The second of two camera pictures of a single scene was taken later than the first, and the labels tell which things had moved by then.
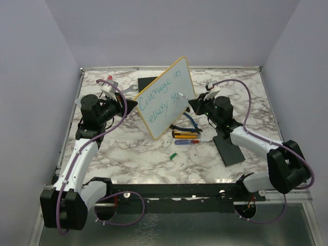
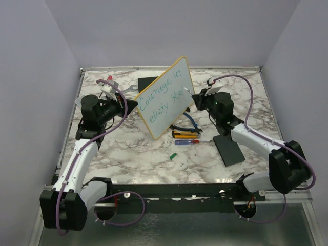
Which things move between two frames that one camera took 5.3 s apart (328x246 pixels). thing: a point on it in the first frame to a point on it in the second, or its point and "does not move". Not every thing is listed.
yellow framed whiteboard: [166, 99] does not move
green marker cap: [172, 156] does not move
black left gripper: [119, 103] does not move
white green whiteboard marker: [183, 96] to [188, 90]
